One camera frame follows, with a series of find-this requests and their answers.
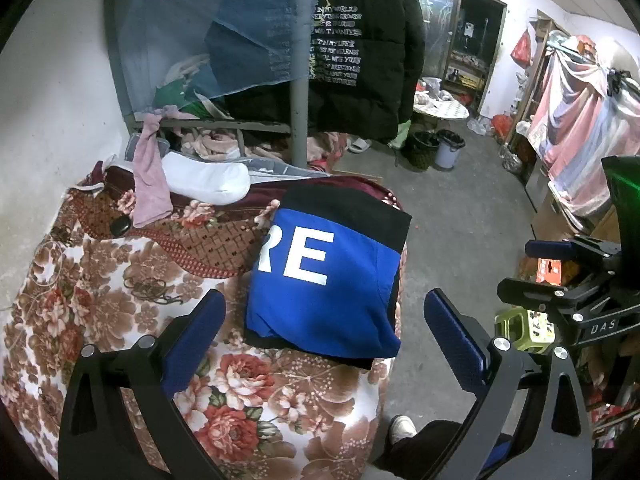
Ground black trash basket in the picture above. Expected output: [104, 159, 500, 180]
[404, 131, 441, 171]

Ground grey metal bunk bed frame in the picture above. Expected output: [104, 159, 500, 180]
[102, 0, 331, 168]

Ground round table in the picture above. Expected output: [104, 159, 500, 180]
[412, 97, 471, 121]

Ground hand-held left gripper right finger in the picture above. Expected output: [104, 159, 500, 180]
[424, 288, 594, 480]

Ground floral blanket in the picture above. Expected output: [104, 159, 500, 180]
[0, 195, 406, 480]

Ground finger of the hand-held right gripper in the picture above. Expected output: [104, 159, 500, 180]
[496, 277, 583, 323]
[524, 239, 623, 273]

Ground maroon patterned quilt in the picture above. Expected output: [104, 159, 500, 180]
[67, 165, 403, 281]

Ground red hanging plastic bag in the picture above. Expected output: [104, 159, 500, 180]
[510, 27, 533, 67]

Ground glass door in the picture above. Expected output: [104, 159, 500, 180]
[417, 0, 508, 116]

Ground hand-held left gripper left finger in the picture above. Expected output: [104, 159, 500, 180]
[57, 289, 227, 480]

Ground dark coiled cable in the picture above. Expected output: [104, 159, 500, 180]
[125, 277, 173, 306]

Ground pink and white draped sheet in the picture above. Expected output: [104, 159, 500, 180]
[527, 35, 640, 218]

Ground white pillow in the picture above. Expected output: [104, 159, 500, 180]
[161, 151, 251, 206]

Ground blue and black hooded jacket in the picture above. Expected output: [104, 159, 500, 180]
[244, 180, 413, 372]

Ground yellow-green plastic box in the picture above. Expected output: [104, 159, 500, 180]
[494, 307, 558, 353]

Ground orange box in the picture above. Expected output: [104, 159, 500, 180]
[536, 258, 563, 285]

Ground grey trash bin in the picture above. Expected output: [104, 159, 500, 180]
[434, 130, 466, 170]

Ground black printed puffer jacket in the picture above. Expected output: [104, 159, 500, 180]
[225, 0, 426, 143]

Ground green garment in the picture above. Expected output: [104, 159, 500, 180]
[154, 80, 211, 111]

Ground person's white shoe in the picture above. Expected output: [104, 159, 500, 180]
[389, 414, 417, 445]

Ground pink cloth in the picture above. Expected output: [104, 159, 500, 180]
[131, 114, 173, 228]

